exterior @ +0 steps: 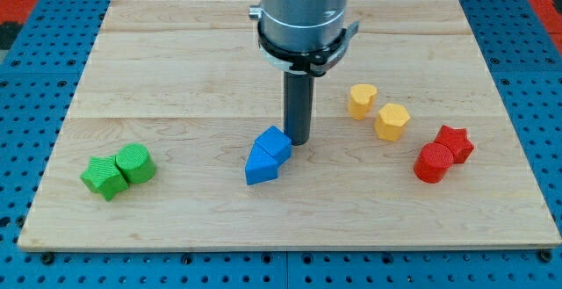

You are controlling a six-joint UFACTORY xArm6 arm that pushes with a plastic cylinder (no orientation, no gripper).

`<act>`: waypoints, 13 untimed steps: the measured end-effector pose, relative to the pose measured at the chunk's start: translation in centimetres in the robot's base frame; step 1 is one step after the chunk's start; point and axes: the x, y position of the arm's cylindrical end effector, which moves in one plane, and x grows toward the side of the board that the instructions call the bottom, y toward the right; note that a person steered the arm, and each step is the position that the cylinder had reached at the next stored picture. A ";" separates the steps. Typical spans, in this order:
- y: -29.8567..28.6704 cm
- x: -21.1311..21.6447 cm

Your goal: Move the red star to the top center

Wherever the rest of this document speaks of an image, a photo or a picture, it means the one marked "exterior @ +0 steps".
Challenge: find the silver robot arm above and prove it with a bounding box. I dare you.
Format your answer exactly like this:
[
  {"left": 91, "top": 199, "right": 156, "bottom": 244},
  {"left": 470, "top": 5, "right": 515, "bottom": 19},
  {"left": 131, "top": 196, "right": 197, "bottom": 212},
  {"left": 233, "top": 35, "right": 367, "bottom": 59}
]
[{"left": 258, "top": 0, "right": 347, "bottom": 52}]

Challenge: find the red star block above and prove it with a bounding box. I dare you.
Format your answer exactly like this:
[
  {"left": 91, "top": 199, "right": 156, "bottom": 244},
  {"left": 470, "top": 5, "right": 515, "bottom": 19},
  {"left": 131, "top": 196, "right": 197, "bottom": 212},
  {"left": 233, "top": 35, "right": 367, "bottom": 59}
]
[{"left": 434, "top": 125, "right": 474, "bottom": 163}]

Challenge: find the green star block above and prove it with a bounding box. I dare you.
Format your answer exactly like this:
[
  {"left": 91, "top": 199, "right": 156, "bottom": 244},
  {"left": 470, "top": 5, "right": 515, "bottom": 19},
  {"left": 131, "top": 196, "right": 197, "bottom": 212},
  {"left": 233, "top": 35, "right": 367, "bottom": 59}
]
[{"left": 80, "top": 155, "right": 129, "bottom": 201}]

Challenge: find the blue cube block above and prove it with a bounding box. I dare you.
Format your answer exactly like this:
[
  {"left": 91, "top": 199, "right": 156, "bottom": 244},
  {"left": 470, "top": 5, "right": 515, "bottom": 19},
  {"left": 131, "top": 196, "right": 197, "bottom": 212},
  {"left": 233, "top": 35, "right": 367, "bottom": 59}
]
[{"left": 255, "top": 126, "right": 292, "bottom": 164}]

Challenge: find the blue triangle block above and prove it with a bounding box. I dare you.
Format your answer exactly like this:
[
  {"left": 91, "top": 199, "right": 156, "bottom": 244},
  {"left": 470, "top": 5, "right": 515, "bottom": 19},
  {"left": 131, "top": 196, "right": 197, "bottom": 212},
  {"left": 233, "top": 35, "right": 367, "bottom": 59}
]
[{"left": 244, "top": 144, "right": 278, "bottom": 185}]

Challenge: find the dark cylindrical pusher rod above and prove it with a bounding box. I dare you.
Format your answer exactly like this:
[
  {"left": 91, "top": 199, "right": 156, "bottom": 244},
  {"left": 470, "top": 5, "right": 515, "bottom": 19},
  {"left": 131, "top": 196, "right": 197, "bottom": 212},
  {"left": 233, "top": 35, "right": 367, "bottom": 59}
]
[{"left": 284, "top": 72, "right": 314, "bottom": 146}]

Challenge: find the yellow heart block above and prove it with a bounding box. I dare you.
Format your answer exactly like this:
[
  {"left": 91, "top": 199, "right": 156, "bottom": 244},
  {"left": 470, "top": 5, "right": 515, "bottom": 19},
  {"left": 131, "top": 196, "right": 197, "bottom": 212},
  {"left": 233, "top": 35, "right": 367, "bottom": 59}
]
[{"left": 348, "top": 83, "right": 378, "bottom": 120}]

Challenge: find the yellow hexagon block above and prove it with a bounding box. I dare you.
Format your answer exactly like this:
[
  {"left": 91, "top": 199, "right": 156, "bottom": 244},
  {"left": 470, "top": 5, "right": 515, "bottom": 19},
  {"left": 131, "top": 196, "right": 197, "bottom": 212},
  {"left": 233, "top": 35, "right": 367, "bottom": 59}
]
[{"left": 374, "top": 103, "right": 411, "bottom": 141}]

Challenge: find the wooden board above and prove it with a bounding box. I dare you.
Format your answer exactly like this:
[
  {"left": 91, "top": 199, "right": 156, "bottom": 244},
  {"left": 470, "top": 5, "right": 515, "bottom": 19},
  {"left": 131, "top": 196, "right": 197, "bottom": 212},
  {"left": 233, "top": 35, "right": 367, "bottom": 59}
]
[{"left": 18, "top": 0, "right": 561, "bottom": 252}]

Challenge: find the green cylinder block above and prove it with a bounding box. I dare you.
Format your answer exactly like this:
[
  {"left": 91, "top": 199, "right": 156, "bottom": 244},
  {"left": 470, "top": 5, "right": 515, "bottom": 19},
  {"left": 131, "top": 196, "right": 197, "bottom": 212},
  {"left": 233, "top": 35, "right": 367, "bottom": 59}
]
[{"left": 116, "top": 143, "right": 156, "bottom": 184}]

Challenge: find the red cylinder block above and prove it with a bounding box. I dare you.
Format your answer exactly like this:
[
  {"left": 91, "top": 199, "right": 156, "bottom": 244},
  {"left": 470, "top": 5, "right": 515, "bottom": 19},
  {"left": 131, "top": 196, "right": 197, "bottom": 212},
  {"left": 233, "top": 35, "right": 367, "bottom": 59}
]
[{"left": 414, "top": 142, "right": 454, "bottom": 184}]

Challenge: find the black clamp ring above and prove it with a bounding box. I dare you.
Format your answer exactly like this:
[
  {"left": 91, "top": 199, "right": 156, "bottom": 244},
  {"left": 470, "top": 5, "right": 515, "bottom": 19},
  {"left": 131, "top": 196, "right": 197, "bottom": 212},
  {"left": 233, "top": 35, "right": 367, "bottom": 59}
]
[{"left": 256, "top": 19, "right": 360, "bottom": 78}]

